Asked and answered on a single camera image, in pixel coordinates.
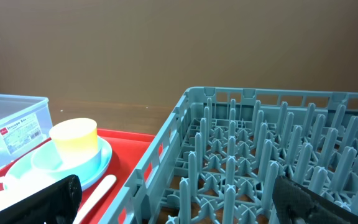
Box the white napkin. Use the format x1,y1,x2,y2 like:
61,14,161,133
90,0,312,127
0,175,26,211

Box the grey-blue dishwasher rack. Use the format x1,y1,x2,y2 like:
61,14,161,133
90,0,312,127
101,86,358,223

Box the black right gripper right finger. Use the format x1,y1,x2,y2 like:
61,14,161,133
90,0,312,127
272,175,358,223

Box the light blue bowl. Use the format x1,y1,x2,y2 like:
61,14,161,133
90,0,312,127
30,144,106,182

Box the red plastic tray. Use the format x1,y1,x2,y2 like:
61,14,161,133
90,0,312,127
0,129,155,223

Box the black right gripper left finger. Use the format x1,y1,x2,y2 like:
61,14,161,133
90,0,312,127
0,175,82,224

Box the white plastic spoon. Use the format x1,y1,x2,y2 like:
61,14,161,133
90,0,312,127
73,174,117,224

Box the light blue plate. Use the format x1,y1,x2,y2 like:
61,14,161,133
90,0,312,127
2,137,112,190

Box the clear plastic storage box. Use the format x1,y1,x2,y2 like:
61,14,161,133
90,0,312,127
0,94,52,170

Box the yellow plastic cup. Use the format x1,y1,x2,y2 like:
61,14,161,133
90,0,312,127
49,118,99,166

